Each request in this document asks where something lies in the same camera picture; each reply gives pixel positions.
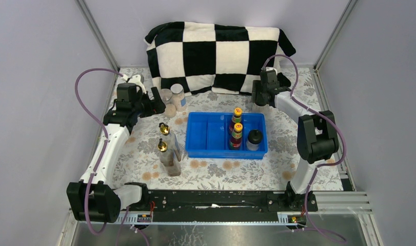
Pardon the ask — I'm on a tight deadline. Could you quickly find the aluminium frame post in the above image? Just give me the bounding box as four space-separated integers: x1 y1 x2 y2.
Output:
314 0 358 71
75 0 119 70

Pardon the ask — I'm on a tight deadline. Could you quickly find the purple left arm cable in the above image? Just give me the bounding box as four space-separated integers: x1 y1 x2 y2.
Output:
74 68 125 236

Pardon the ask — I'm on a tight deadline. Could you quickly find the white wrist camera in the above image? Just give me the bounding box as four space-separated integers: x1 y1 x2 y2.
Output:
264 67 278 74
121 74 147 94

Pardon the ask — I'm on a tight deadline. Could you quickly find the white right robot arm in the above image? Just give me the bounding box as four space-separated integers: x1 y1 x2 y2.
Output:
251 69 339 211

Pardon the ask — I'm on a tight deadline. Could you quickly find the blue plastic divided bin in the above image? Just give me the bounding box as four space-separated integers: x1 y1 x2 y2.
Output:
185 112 268 159

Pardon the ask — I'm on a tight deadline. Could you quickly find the seed shaker black cap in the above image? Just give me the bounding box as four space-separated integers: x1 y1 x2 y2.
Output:
251 104 271 115
246 129 263 151

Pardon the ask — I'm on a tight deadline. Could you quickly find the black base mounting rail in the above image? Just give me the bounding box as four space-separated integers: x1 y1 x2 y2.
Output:
129 190 318 223

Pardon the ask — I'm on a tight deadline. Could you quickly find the aluminium frame post left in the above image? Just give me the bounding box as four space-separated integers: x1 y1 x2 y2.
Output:
75 0 119 70

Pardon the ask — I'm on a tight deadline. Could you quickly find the aluminium frame post right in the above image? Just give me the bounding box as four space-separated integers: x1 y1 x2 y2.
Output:
314 0 358 71

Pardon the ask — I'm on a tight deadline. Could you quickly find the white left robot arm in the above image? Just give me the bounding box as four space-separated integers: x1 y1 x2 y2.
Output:
66 83 165 223

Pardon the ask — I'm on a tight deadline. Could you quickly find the sauce bottle yellow cap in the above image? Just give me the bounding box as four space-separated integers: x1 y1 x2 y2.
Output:
228 123 243 150
229 108 243 134

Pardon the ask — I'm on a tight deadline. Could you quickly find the clear jar with steel lid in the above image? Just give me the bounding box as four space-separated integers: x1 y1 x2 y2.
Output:
160 89 176 118

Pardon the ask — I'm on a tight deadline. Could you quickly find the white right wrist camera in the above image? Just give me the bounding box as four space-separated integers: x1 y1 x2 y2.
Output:
264 67 278 74

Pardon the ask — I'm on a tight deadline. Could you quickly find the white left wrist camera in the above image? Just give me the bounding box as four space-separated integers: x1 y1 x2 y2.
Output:
121 74 147 94

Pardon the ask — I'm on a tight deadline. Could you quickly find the black and white checkered blanket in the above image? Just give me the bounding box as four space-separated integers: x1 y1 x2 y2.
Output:
144 22 296 96

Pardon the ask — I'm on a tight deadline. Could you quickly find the glass oil bottle gold stopper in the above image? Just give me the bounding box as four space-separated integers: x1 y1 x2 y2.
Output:
159 122 182 161
157 138 181 177

